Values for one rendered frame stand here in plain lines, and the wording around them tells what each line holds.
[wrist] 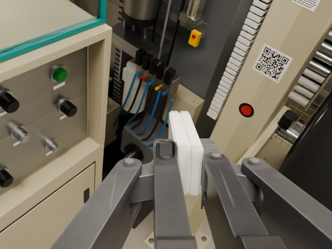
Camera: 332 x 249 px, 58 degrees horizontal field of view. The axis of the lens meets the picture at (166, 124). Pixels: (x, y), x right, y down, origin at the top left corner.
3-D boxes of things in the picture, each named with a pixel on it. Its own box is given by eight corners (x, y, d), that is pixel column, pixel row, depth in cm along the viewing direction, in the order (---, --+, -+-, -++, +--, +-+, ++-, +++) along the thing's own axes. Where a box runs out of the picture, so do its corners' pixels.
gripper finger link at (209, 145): (208, 176, 14) (269, 176, 15) (194, 137, 19) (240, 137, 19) (206, 203, 15) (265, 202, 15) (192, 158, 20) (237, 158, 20)
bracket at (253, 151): (220, 187, 90) (231, 169, 83) (272, 123, 115) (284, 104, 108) (229, 194, 89) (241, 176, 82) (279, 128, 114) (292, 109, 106)
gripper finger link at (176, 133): (187, 197, 17) (174, 197, 17) (177, 147, 23) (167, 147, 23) (189, 148, 16) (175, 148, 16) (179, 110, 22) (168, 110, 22)
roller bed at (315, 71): (261, 84, 122) (298, 17, 100) (275, 70, 131) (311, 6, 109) (305, 111, 115) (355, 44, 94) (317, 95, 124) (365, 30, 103)
